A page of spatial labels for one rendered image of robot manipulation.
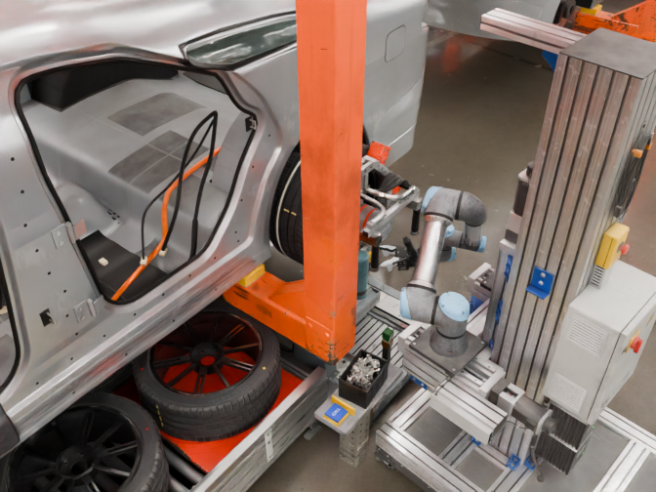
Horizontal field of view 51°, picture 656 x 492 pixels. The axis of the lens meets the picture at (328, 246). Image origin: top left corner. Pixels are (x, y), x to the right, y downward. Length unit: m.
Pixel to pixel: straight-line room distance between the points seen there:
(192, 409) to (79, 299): 0.74
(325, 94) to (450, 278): 2.26
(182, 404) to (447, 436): 1.19
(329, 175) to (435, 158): 3.03
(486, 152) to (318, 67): 3.42
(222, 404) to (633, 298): 1.65
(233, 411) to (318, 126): 1.32
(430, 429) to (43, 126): 2.51
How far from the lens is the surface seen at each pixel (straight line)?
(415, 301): 2.63
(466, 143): 5.63
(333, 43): 2.17
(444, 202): 2.71
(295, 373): 3.37
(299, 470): 3.38
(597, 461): 3.36
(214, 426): 3.07
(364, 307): 3.83
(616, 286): 2.57
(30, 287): 2.42
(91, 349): 2.73
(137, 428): 2.99
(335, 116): 2.28
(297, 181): 3.13
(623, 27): 6.36
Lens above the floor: 2.85
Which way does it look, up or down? 39 degrees down
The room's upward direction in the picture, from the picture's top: straight up
